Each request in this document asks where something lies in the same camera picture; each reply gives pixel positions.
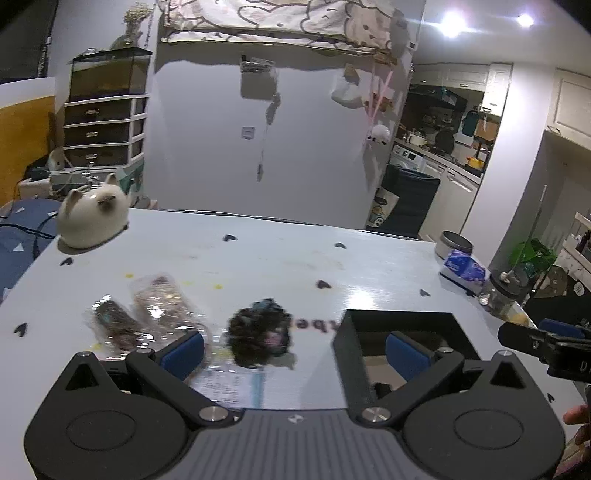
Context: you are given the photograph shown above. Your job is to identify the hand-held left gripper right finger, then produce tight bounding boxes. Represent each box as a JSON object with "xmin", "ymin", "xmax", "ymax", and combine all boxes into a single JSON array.
[{"xmin": 361, "ymin": 331, "xmax": 532, "ymax": 428}]

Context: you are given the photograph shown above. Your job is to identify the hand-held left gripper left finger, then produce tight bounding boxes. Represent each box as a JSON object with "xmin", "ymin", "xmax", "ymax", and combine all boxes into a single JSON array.
[{"xmin": 60, "ymin": 330, "xmax": 234, "ymax": 428}]

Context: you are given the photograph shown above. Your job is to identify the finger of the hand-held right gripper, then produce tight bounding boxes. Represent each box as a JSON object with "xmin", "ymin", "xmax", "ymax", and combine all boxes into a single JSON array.
[{"xmin": 498, "ymin": 318, "xmax": 591, "ymax": 355}]

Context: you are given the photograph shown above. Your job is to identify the black box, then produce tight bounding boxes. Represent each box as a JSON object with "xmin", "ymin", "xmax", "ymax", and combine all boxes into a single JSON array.
[{"xmin": 332, "ymin": 309, "xmax": 482, "ymax": 414}]

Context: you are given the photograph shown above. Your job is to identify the dark scrunchie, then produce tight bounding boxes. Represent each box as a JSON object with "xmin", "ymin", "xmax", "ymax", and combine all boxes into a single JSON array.
[{"xmin": 228, "ymin": 298, "xmax": 296, "ymax": 370}]

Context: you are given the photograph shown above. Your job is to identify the dark hair tie packet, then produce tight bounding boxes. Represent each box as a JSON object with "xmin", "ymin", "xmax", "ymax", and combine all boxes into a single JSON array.
[{"xmin": 85, "ymin": 295, "xmax": 149, "ymax": 357}]

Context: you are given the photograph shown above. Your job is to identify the person's right hand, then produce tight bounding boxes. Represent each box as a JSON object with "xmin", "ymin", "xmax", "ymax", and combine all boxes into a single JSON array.
[{"xmin": 563, "ymin": 405, "xmax": 591, "ymax": 445}]

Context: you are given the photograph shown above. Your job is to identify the glass jar with dark lid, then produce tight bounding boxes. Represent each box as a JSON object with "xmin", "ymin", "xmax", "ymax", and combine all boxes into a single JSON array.
[{"xmin": 480, "ymin": 271, "xmax": 523, "ymax": 317}]

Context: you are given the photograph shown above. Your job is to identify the clear packet with white card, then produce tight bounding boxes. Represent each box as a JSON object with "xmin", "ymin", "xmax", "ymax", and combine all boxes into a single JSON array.
[{"xmin": 185, "ymin": 364, "xmax": 269, "ymax": 411}]

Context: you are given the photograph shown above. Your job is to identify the green bag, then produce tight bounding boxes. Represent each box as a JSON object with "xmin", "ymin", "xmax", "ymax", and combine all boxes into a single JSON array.
[{"xmin": 508, "ymin": 237, "xmax": 557, "ymax": 278}]

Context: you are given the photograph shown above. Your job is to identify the blue tissue packet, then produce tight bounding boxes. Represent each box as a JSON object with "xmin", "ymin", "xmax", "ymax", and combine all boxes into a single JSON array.
[{"xmin": 438, "ymin": 249, "xmax": 491, "ymax": 294}]

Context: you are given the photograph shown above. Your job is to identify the round metal tin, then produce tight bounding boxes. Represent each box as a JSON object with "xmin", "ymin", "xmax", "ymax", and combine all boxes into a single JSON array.
[{"xmin": 435, "ymin": 230, "xmax": 474, "ymax": 260}]

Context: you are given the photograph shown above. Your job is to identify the printed shopping bag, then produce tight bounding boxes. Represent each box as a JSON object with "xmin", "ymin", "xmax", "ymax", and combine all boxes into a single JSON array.
[{"xmin": 367, "ymin": 187, "xmax": 400, "ymax": 230}]

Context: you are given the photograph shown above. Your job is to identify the black bin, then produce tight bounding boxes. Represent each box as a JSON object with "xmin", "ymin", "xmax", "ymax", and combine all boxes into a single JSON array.
[{"xmin": 381, "ymin": 164, "xmax": 442, "ymax": 236}]

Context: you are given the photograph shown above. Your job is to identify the cream cat figurine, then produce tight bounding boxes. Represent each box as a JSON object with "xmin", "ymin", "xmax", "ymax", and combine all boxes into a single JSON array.
[{"xmin": 56, "ymin": 173, "xmax": 130, "ymax": 250}]

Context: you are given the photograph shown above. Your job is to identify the white washing machine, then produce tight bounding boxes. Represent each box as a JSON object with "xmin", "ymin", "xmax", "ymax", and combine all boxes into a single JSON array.
[{"xmin": 390, "ymin": 145, "xmax": 426, "ymax": 174}]

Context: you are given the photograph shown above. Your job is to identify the white storage box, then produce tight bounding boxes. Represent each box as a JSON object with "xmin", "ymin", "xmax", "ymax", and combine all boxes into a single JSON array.
[{"xmin": 18, "ymin": 168, "xmax": 89, "ymax": 200}]

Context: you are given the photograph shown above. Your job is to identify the white plastic drawer unit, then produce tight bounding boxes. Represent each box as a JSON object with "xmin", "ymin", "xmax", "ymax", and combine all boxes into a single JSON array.
[{"xmin": 62, "ymin": 94, "xmax": 151, "ymax": 169}]

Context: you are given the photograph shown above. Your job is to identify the pink ribbons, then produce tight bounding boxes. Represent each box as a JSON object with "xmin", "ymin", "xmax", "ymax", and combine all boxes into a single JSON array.
[{"xmin": 366, "ymin": 69, "xmax": 396, "ymax": 126}]

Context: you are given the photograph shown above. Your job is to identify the yellow wooden board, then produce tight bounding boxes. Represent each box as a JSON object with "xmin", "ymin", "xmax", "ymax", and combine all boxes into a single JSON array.
[{"xmin": 0, "ymin": 94, "xmax": 57, "ymax": 209}]

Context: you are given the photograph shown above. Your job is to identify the white plastic bag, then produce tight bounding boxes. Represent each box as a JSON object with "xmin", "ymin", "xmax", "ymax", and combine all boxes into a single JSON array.
[{"xmin": 330, "ymin": 74, "xmax": 366, "ymax": 110}]

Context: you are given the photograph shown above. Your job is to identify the glass tank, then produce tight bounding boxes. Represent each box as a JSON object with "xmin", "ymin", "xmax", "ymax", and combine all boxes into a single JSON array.
[{"xmin": 68, "ymin": 46, "xmax": 153, "ymax": 103}]

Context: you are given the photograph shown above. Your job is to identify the dried flower bunch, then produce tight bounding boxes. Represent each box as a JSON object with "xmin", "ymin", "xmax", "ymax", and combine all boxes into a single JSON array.
[{"xmin": 110, "ymin": 2, "xmax": 153, "ymax": 49}]

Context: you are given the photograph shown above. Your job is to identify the printed blanket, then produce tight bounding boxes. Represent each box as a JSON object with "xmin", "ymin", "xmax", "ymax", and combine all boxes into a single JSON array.
[{"xmin": 157, "ymin": 0, "xmax": 400, "ymax": 62}]

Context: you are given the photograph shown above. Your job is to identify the brown hair tie packet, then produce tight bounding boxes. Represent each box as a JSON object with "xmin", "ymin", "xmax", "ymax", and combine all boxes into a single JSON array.
[{"xmin": 129, "ymin": 274, "xmax": 211, "ymax": 343}]

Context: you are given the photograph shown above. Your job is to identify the white wall cabinet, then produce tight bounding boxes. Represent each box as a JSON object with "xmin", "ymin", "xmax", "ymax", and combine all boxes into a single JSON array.
[{"xmin": 547, "ymin": 68, "xmax": 591, "ymax": 149}]

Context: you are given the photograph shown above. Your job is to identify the hanging cord with charm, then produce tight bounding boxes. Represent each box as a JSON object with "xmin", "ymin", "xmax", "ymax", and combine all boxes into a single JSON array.
[{"xmin": 256, "ymin": 92, "xmax": 283, "ymax": 182}]

